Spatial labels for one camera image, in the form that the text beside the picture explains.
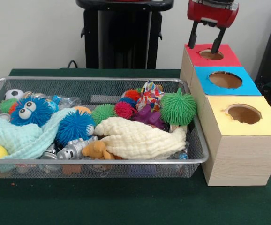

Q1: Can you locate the blue spiky ball with eyes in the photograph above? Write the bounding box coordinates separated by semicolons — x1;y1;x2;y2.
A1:
10;96;54;127

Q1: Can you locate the cream waffle cloth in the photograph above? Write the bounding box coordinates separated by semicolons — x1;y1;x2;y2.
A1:
93;116;188;160

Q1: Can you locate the silver robot toy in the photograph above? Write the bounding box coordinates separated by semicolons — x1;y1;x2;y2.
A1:
57;137;98;160

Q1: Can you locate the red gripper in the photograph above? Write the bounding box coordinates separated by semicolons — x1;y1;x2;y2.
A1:
187;0;240;55

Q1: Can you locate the small green spiky ball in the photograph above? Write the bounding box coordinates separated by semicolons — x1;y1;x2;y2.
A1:
91;104;116;125

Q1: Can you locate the plain blue spiky ball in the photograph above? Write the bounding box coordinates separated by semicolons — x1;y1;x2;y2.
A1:
55;110;96;147

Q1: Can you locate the dark green table cloth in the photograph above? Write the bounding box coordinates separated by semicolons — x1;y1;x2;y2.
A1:
0;67;271;225

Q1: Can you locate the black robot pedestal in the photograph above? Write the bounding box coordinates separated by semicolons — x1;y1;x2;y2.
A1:
75;0;175;69

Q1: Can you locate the large green spiky ball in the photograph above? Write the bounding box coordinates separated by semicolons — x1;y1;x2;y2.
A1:
160;88;198;126

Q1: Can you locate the small soccer ball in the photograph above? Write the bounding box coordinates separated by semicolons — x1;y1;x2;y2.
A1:
4;88;25;101

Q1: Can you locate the mint waffle cloth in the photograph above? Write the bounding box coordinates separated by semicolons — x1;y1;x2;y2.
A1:
0;107;76;160

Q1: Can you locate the wooden box with three holes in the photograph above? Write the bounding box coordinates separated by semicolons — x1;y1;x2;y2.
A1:
180;43;271;187

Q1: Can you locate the shallow silver mesh bin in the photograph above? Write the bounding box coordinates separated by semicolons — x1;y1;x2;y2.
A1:
0;76;210;179

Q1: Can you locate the orange plush animal toy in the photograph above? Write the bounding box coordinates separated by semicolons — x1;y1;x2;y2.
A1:
81;140;123;160

